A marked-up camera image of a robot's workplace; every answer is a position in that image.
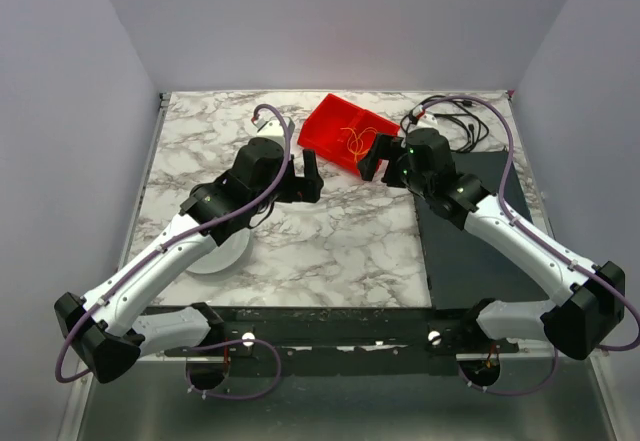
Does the white cable spool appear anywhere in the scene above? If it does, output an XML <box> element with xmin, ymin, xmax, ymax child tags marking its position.
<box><xmin>186</xmin><ymin>228</ymin><xmax>252</xmax><ymax>275</ymax></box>

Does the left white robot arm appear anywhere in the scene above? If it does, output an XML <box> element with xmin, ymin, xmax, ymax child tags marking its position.
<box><xmin>54</xmin><ymin>137</ymin><xmax>324</xmax><ymax>383</ymax></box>

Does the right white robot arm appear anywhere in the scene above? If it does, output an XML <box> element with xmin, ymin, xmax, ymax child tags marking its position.
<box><xmin>357</xmin><ymin>128</ymin><xmax>625</xmax><ymax>360</ymax></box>

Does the red plastic bin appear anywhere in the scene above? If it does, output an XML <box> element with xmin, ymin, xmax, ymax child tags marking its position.
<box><xmin>298</xmin><ymin>94</ymin><xmax>399</xmax><ymax>175</ymax></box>

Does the dark grey mat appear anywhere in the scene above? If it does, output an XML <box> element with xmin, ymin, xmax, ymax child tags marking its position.
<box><xmin>414</xmin><ymin>151</ymin><xmax>548</xmax><ymax>310</ymax></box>

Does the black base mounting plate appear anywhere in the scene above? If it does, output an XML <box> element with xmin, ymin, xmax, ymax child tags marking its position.
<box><xmin>169</xmin><ymin>307</ymin><xmax>517</xmax><ymax>377</ymax></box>

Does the black coiled cable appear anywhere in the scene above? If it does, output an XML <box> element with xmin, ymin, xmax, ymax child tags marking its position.
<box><xmin>399</xmin><ymin>93</ymin><xmax>490</xmax><ymax>154</ymax></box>

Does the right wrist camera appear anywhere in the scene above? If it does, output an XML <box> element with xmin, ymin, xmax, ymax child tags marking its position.
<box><xmin>406</xmin><ymin>106</ymin><xmax>439</xmax><ymax>132</ymax></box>

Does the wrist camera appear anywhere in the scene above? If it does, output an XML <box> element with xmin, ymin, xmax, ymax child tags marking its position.
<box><xmin>406</xmin><ymin>106</ymin><xmax>439</xmax><ymax>132</ymax></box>
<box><xmin>253</xmin><ymin>117</ymin><xmax>295</xmax><ymax>148</ymax></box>

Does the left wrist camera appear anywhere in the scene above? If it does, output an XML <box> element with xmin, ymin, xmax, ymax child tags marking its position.
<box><xmin>253</xmin><ymin>117</ymin><xmax>295</xmax><ymax>148</ymax></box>

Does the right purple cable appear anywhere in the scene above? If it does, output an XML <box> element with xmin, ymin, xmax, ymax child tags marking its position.
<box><xmin>412</xmin><ymin>95</ymin><xmax>640</xmax><ymax>351</ymax></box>

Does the purple cable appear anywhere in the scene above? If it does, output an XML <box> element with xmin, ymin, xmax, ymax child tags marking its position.
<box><xmin>53</xmin><ymin>104</ymin><xmax>292</xmax><ymax>383</ymax></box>
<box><xmin>412</xmin><ymin>95</ymin><xmax>640</xmax><ymax>351</ymax></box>

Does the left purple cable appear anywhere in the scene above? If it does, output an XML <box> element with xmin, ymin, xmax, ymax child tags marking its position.
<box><xmin>53</xmin><ymin>104</ymin><xmax>292</xmax><ymax>383</ymax></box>

